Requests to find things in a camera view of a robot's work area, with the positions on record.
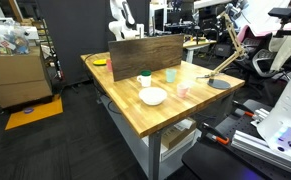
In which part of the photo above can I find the pink plastic cup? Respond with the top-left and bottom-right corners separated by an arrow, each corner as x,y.
176,81 -> 191,99

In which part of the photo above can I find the white bowl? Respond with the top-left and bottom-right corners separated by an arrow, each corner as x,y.
138,86 -> 168,106

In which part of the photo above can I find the teal translucent cup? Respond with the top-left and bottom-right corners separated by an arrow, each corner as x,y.
165,68 -> 178,84

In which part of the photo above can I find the red plastic cup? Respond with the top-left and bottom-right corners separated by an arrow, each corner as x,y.
105,58 -> 114,73

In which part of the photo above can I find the white mug with green lid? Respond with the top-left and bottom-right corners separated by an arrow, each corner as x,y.
136,69 -> 152,88

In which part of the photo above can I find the dark wooden board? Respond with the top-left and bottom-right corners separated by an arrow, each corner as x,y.
107,33 -> 185,82

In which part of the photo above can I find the yellow green plate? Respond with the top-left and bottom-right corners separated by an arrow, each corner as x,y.
92,58 -> 108,67

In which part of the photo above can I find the brown cardboard box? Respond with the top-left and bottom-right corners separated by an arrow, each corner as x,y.
160,117 -> 198,151

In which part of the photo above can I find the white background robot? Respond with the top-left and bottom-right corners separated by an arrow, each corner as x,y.
108,0 -> 145,42

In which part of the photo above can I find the white flat box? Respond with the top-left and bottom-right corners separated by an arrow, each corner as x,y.
159,129 -> 203,163

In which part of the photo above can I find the wooden background desk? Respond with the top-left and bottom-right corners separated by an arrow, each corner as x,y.
183,38 -> 218,64

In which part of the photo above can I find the black computer monitor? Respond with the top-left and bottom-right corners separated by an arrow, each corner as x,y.
152,7 -> 167,34

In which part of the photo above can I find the wooden desk lamp grey base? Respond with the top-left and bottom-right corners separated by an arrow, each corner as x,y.
196,0 -> 249,90

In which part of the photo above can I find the black room divider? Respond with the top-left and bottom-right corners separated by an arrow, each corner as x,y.
35,0 -> 151,86

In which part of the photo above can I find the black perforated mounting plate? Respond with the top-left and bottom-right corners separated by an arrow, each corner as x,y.
181,99 -> 291,180

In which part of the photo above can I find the cluttered storage shelf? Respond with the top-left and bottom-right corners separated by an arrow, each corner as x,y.
30,19 -> 65,82

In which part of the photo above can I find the orange floor mat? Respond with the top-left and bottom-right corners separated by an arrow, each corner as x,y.
4,94 -> 64,131

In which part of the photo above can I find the short aluminium extrusion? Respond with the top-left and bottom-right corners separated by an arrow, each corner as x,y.
250,107 -> 270,124

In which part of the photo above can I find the pink office chair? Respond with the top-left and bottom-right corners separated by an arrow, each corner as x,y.
236,24 -> 273,52

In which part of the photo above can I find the grey mesh office chair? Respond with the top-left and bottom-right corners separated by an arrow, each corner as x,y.
250,31 -> 288,79

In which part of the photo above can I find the large cardboard box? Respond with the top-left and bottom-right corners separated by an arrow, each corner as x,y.
0,45 -> 54,109

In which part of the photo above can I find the white draped cloth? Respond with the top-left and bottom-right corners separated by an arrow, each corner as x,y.
269,32 -> 291,73

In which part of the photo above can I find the plastic bag of toys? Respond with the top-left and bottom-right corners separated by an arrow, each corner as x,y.
0,22 -> 31,56

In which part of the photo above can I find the grey metal table frame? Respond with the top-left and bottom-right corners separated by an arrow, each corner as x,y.
97,88 -> 236,180

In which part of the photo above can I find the black clamp orange handle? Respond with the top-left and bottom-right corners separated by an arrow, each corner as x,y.
231,100 -> 257,119
199,122 -> 231,146

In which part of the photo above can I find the long aluminium rail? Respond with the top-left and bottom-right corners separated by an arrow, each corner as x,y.
230,129 -> 291,178

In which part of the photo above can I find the black camera on stand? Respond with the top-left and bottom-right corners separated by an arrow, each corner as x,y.
267,7 -> 291,38

